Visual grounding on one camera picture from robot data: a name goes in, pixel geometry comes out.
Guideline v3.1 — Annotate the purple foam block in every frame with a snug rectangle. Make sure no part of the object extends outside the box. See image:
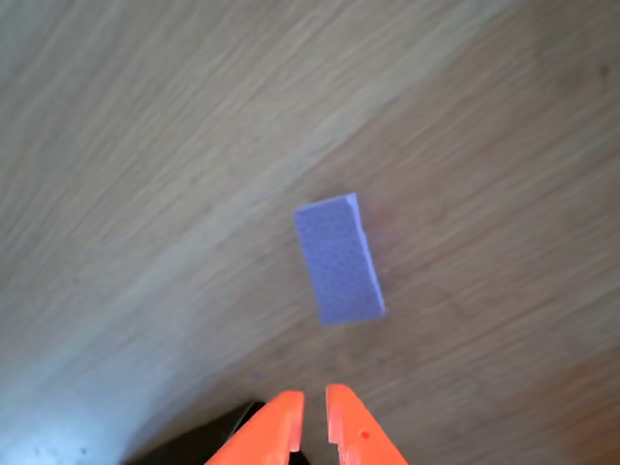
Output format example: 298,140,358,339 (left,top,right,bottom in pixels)
293,192,388,326

